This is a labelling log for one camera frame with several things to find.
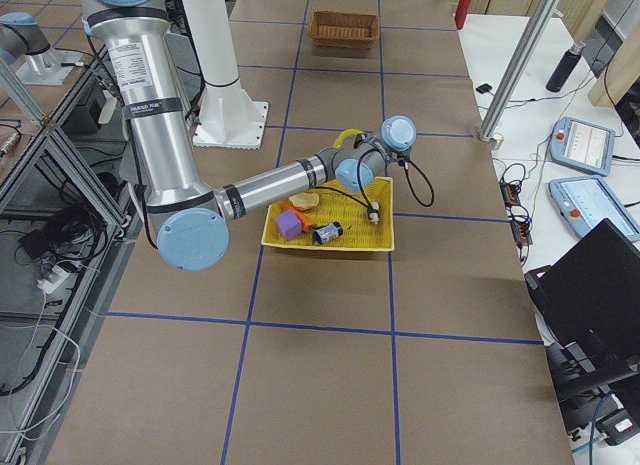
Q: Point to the yellow tape roll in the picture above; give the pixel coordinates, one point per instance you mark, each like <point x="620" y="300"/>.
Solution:
<point x="351" y="132"/>

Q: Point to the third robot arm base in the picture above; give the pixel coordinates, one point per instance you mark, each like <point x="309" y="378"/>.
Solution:
<point x="23" y="39"/>

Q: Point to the yellow plastic basket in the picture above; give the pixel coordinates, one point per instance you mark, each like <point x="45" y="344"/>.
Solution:
<point x="350" y="210"/>

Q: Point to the brown wicker basket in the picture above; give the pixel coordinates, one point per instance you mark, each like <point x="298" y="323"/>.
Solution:
<point x="343" y="30"/>

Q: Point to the orange toy carrot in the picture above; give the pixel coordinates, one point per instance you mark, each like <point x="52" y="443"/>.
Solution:
<point x="306" y="222"/>

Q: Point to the small dark can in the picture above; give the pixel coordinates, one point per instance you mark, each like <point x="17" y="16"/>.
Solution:
<point x="327" y="233"/>

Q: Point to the toy bread slice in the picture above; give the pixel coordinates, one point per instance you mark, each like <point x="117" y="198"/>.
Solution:
<point x="304" y="200"/>

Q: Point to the purple cube block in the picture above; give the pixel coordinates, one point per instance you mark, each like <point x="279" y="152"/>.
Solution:
<point x="288" y="225"/>

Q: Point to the small penguin figure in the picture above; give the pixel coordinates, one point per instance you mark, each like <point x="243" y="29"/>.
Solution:
<point x="373" y="212"/>

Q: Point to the small black device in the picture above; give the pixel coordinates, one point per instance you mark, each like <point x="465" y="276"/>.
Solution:
<point x="484" y="88"/>

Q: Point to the red cylinder tube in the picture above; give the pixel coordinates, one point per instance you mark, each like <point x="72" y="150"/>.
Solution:
<point x="461" y="13"/>

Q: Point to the black laptop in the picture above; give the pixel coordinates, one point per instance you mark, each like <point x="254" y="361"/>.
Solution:
<point x="590" y="296"/>

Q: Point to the black water bottle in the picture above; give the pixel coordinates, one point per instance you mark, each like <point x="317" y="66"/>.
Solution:
<point x="565" y="67"/>

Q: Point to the aluminium frame post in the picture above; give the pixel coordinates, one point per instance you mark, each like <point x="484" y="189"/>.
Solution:
<point x="525" y="47"/>

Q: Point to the orange black cable connector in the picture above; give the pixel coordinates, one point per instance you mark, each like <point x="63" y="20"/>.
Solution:
<point x="519" y="217"/>

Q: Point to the teach pendant near post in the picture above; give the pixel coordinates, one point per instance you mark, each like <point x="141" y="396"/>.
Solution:
<point x="582" y="146"/>

